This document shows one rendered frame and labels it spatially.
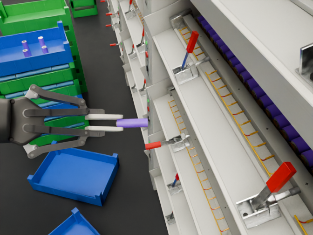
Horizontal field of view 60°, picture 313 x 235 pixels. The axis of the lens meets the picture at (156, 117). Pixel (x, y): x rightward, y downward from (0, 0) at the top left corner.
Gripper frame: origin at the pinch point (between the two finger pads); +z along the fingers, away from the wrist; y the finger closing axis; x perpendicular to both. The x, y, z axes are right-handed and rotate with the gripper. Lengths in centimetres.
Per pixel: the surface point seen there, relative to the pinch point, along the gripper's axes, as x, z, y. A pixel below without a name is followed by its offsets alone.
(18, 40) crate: 68, -14, 40
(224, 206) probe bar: -14.1, 17.6, -15.8
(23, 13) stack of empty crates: 90, -12, 62
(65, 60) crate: 51, 2, 29
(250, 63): -35.5, 2.1, 2.1
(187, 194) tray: -5.7, 15.6, -14.6
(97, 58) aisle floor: 118, 34, 54
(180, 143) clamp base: -0.8, 17.5, -4.4
